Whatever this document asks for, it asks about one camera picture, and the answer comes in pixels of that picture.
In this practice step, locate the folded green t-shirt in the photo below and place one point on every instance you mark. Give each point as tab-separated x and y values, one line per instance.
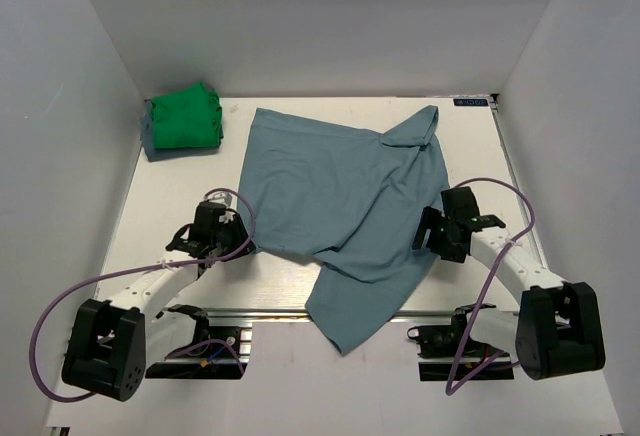
187	119

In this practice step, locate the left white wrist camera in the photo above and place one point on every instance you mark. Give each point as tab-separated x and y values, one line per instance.
225	199

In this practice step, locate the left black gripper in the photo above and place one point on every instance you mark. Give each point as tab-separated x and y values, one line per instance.
238	228

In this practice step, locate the blue label sticker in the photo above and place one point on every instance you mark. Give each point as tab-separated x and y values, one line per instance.
470	102

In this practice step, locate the blue-grey t-shirt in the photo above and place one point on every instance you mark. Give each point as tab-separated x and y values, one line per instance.
350	199

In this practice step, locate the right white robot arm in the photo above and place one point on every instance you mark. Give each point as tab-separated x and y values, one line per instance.
557	329

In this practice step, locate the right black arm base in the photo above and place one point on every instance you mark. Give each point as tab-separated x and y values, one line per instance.
437	346

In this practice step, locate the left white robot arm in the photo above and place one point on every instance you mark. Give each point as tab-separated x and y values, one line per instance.
115	341

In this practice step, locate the folded blue-grey t-shirt underneath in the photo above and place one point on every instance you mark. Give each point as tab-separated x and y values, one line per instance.
146	137

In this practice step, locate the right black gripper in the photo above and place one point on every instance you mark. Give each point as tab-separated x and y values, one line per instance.
432	219

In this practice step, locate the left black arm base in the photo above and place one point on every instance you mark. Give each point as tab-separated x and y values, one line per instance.
211	347

